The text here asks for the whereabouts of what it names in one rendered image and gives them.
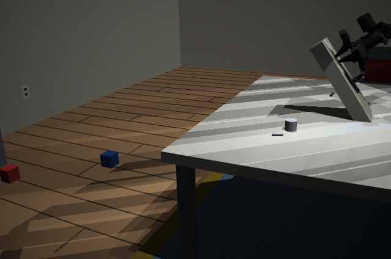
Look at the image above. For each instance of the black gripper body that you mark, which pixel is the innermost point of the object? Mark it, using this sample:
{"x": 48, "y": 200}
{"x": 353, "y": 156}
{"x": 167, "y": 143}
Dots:
{"x": 345, "y": 37}

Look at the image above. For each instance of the dark grey cylinder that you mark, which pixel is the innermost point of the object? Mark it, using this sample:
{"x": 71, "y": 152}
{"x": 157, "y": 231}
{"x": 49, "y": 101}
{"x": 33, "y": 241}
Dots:
{"x": 291, "y": 125}

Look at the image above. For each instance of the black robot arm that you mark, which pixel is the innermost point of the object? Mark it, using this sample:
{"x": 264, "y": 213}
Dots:
{"x": 377, "y": 33}

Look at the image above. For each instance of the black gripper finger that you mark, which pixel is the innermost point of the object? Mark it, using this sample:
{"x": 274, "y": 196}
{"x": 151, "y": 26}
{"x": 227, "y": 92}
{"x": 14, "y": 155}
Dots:
{"x": 341, "y": 51}
{"x": 347, "y": 58}

